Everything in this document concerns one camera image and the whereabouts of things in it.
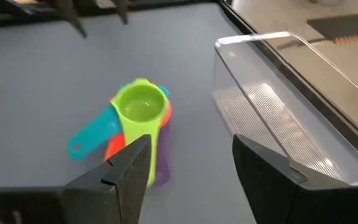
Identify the orange measuring cup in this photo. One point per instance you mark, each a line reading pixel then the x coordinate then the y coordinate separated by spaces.
pixel 115 146

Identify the green measuring cup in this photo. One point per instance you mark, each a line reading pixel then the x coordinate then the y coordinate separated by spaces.
pixel 140 105

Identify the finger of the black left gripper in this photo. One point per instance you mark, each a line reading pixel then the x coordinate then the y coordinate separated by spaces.
pixel 71 15
pixel 121 9

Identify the blue measuring cup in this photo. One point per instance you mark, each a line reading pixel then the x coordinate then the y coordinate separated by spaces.
pixel 95 133

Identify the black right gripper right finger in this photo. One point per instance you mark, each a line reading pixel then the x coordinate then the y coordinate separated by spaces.
pixel 266 180

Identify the clear plastic basket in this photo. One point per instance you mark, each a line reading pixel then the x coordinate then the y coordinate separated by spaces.
pixel 259 102

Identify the purple measuring cup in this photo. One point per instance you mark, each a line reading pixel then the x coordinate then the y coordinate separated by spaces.
pixel 164 161

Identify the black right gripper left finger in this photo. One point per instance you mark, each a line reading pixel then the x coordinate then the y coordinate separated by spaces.
pixel 126 174

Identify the black floor mat orange edge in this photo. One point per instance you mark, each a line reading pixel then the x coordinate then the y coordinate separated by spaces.
pixel 346 26

